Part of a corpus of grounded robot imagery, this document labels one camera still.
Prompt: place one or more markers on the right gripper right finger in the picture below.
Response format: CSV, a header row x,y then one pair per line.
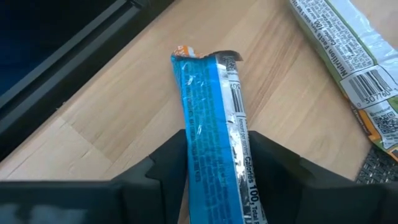
x,y
295,193

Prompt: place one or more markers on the blue granola bar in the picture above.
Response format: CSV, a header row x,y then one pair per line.
x,y
205,124

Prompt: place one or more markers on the grey woven placemat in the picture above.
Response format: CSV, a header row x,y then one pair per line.
x,y
382,171

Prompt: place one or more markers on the black table frame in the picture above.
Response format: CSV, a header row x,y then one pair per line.
x,y
62,77

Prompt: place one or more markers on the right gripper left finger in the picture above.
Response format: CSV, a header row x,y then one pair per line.
x,y
155,193

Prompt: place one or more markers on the green granola bar silver back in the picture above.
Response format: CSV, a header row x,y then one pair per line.
x,y
351,46

